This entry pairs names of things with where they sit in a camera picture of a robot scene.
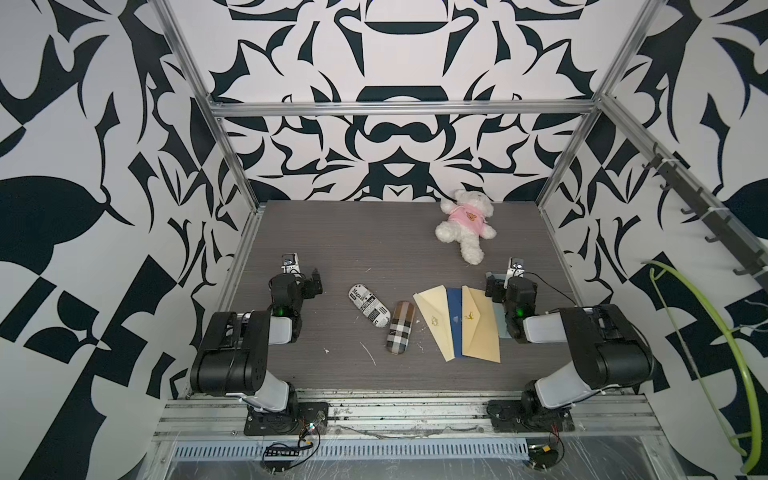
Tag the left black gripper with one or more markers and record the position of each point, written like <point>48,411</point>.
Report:
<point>313,283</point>

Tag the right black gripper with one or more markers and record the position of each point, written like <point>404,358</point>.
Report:
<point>495,288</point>

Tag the tan envelope gold emblem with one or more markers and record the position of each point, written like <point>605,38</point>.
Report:
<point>480,339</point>

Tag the light blue envelope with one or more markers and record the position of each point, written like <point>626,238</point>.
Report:
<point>500,312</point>

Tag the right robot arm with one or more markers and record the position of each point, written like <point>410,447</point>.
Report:
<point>606,350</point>

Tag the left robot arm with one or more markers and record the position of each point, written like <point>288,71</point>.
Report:
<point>232,360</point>

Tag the dark blue envelope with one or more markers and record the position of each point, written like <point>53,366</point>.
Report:
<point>454,301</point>

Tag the cream envelope left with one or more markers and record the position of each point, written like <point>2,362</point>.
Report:
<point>433,306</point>

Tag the white black patterned glasses case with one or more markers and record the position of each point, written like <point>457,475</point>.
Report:
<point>369,305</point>

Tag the white plush bear pink shirt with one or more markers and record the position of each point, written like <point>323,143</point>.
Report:
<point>466,223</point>

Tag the brown plaid glasses case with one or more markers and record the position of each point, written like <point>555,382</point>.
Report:
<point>400,327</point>

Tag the left black connector board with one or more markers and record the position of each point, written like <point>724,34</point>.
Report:
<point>280,457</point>

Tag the black connector board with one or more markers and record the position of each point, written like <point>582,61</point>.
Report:
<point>280,457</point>
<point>543,458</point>

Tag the right black connector board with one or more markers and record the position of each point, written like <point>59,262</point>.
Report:
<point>543,458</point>

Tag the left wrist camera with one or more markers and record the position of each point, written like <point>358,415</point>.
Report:
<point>290,263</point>

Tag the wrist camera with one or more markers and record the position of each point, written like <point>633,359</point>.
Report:
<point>515,267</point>
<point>290,263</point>

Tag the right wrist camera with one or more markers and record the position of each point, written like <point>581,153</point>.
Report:
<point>515,267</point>

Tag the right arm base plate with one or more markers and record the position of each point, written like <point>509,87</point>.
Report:
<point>518,416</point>

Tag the black hook rail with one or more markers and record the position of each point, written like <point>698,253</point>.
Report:
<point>702,205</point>

